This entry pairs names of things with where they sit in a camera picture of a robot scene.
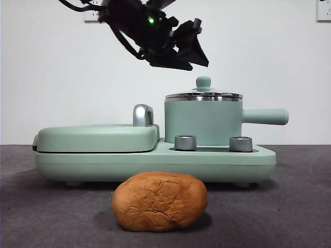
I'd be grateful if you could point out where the chrome griddle handle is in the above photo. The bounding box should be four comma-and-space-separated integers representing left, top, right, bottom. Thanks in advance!
133, 104, 156, 128

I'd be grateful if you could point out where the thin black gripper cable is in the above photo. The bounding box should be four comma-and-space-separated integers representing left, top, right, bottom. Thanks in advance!
111, 24, 147, 59

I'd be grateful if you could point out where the white wall socket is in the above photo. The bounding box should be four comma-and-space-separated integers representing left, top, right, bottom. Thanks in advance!
317, 0, 331, 22
83, 9, 104, 23

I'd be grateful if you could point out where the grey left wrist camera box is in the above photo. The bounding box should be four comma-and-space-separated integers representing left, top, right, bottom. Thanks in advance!
145, 0, 177, 8

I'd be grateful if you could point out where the mint green griddle cover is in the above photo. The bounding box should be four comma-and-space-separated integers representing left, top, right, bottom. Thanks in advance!
32, 123, 161, 153

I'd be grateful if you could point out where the glass lid with green knob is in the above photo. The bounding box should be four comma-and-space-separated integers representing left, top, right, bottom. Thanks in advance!
165, 76, 244, 99

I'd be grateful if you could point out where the mint green cooker base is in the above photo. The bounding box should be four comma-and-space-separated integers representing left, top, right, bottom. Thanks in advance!
35, 137, 277, 187

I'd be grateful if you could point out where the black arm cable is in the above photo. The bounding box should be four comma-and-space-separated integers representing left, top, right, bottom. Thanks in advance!
58, 0, 107, 13

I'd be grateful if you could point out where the silver control knob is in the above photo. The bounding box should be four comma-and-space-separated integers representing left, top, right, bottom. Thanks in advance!
229, 136, 253, 152
174, 135, 198, 151

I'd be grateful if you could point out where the brown potato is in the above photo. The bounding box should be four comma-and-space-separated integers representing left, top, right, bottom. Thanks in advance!
112, 171, 209, 232

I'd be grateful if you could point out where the mint green handled pot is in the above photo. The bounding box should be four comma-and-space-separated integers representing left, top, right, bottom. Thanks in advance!
164, 96, 290, 145

